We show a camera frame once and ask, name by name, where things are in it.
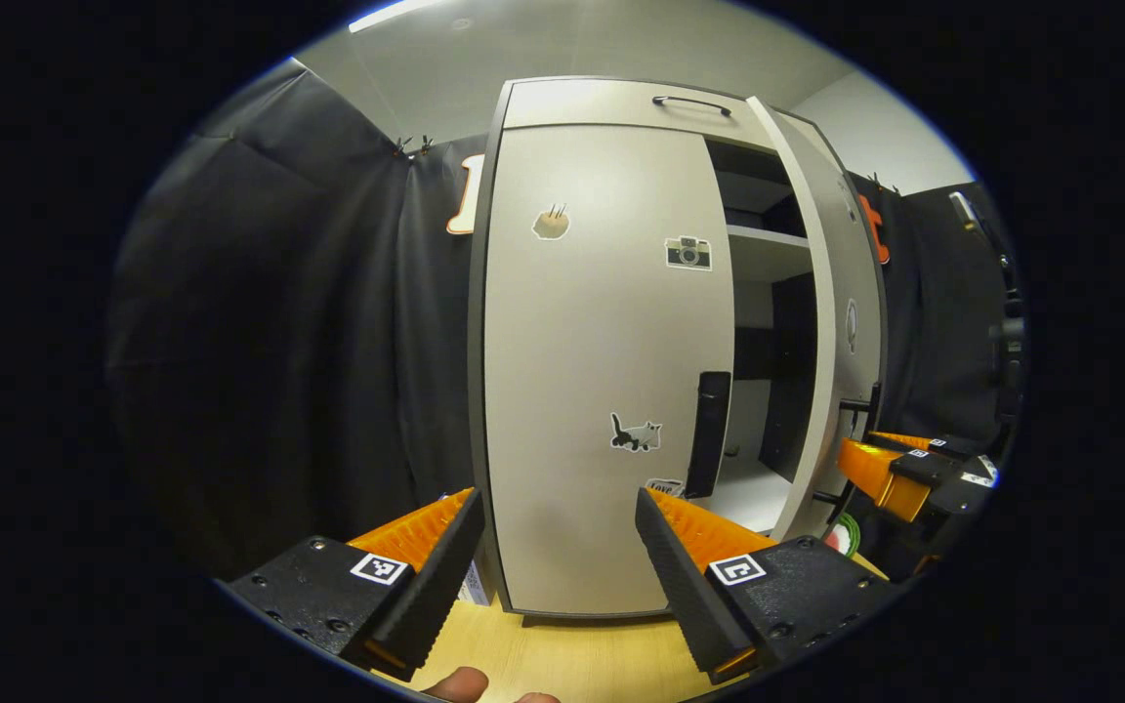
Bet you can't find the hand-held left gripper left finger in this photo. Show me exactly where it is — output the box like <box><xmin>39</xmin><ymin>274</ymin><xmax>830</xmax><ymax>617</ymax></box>
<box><xmin>216</xmin><ymin>488</ymin><xmax>487</xmax><ymax>682</ymax></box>

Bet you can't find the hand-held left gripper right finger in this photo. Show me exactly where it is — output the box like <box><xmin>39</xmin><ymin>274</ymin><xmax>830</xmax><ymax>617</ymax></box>
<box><xmin>634</xmin><ymin>486</ymin><xmax>900</xmax><ymax>685</ymax></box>

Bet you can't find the grey cabinet door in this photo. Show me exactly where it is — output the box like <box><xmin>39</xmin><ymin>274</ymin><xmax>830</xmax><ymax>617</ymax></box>
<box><xmin>746</xmin><ymin>96</ymin><xmax>886</xmax><ymax>543</ymax></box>
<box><xmin>482</xmin><ymin>124</ymin><xmax>736</xmax><ymax>616</ymax></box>

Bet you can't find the grey double-door shoe cabinet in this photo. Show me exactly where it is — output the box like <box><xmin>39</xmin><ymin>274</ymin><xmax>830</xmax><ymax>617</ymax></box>
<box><xmin>467</xmin><ymin>76</ymin><xmax>891</xmax><ymax>621</ymax></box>

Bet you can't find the white cabinet shelf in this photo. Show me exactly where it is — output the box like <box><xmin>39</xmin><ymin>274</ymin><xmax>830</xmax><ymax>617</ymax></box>
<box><xmin>727</xmin><ymin>225</ymin><xmax>813</xmax><ymax>284</ymax></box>

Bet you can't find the grey cabinet shelf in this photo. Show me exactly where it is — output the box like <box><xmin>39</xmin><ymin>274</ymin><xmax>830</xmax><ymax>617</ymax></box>
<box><xmin>717</xmin><ymin>173</ymin><xmax>796</xmax><ymax>214</ymax></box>

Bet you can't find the grey cabinet drawer front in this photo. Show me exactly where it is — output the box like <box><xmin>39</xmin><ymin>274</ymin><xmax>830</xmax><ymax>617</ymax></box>
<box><xmin>502</xmin><ymin>78</ymin><xmax>778</xmax><ymax>149</ymax></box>

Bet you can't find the small white box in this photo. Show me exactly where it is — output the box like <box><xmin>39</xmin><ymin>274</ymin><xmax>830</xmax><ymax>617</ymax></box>
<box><xmin>458</xmin><ymin>558</ymin><xmax>497</xmax><ymax>606</ymax></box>

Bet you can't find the black backdrop cloth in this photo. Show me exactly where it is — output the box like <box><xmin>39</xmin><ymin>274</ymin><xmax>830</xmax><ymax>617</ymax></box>
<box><xmin>851</xmin><ymin>174</ymin><xmax>1024</xmax><ymax>587</ymax></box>
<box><xmin>104</xmin><ymin>63</ymin><xmax>490</xmax><ymax>587</ymax></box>

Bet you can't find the black drawer handle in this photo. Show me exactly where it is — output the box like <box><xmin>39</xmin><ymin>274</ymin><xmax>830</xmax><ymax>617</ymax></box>
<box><xmin>651</xmin><ymin>95</ymin><xmax>733</xmax><ymax>118</ymax></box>

